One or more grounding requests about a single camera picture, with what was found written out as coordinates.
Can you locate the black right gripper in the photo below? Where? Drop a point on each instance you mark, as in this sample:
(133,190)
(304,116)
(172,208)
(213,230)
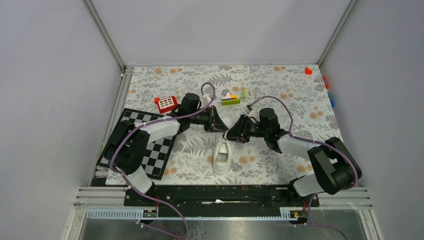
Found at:
(239,131)

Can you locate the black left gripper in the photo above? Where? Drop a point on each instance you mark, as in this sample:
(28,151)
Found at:
(215,124)

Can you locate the white sneaker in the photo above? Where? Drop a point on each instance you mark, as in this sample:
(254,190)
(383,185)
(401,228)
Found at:
(222,156)

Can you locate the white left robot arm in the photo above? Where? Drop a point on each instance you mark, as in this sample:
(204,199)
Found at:
(188,112)

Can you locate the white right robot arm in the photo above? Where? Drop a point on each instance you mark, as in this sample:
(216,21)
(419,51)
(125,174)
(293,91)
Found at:
(334,168)

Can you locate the green toy brick stack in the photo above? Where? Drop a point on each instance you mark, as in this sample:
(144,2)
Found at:
(230,99)

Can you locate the red white grid toy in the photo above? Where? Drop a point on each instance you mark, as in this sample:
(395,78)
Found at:
(165,105)

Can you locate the floral patterned table mat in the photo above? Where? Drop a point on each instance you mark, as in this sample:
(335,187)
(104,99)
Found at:
(300,102)

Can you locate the black white chessboard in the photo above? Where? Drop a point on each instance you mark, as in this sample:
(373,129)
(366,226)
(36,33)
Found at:
(152,157)

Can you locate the red triangular block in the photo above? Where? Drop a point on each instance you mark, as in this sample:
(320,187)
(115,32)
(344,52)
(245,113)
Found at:
(308,71)

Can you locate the blue toy piece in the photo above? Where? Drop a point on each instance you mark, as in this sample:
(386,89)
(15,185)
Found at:
(331,100)

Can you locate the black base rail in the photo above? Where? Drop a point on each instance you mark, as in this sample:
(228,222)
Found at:
(178,197)

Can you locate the grey slotted cable duct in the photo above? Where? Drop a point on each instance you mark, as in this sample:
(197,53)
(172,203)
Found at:
(207,212)

